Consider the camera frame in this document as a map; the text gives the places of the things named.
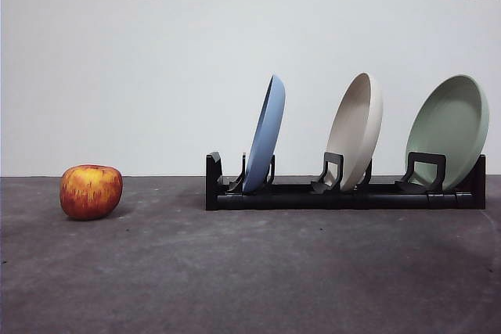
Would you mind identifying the beige plate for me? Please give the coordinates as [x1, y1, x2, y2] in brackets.
[325, 72, 384, 192]

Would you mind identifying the black plate rack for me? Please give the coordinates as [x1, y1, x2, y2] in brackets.
[205, 150, 487, 211]

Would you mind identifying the blue plate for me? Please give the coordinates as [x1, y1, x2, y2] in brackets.
[242, 74, 287, 194]

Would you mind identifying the red yellow apple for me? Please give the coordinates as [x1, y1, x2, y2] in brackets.
[59, 163, 124, 221]

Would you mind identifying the green plate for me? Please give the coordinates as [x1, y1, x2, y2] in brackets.
[404, 74, 491, 192]

